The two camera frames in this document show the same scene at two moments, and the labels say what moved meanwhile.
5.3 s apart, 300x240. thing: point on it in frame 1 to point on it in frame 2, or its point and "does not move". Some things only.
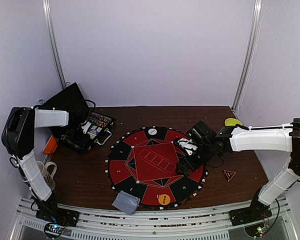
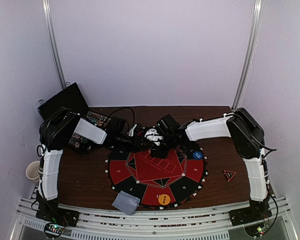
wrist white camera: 188,145 to 152,135
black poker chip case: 92,130 does not move
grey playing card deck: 126,202 does not move
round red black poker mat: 143,162 does not move
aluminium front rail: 136,222 does not move
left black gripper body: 75,136 to 131,144
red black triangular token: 229,174 does not move
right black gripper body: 188,163 to 159,149
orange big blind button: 164,199 does not move
